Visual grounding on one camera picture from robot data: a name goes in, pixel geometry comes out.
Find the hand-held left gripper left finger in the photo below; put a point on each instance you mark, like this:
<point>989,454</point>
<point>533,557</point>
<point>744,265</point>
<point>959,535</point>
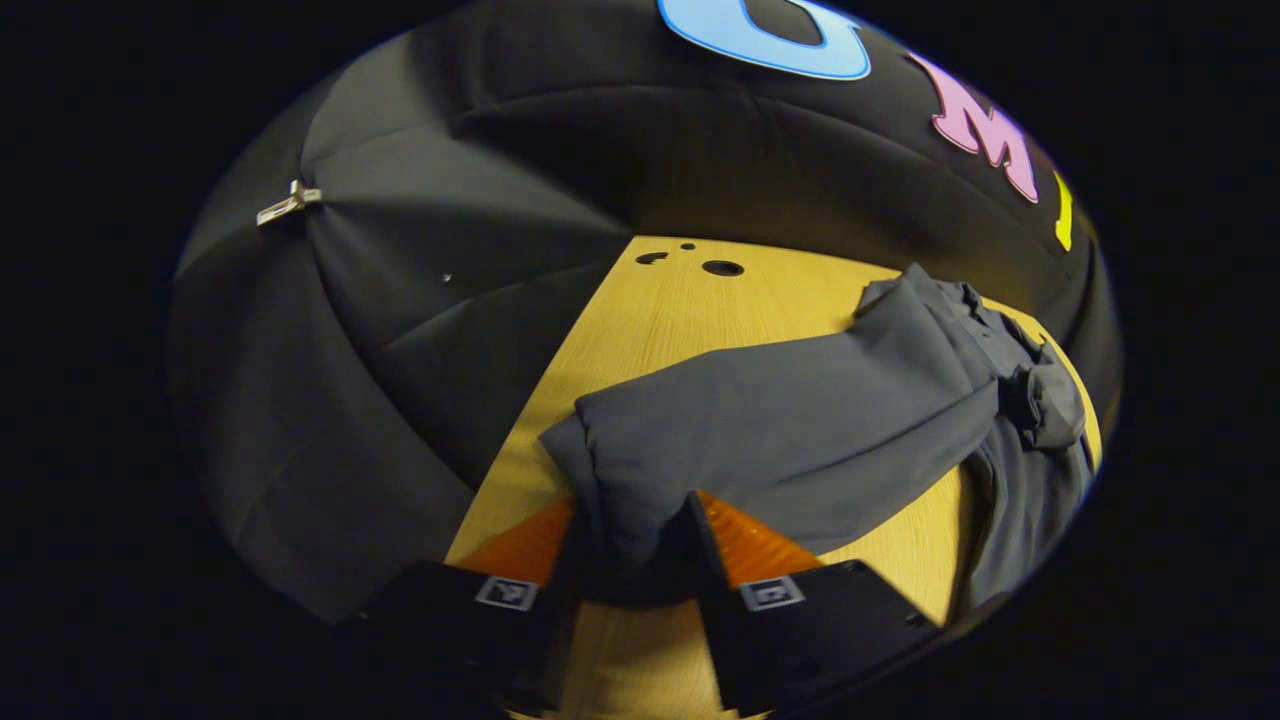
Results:
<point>440,610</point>

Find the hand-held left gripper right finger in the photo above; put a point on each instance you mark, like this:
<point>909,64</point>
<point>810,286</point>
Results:
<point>830,620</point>

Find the grey collared shirt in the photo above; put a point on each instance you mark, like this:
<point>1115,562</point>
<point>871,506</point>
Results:
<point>790,430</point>

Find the black backdrop cloth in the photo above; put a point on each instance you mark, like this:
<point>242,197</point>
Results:
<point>400,300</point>

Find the white clothes peg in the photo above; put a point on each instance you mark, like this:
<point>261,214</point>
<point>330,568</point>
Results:
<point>288,204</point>

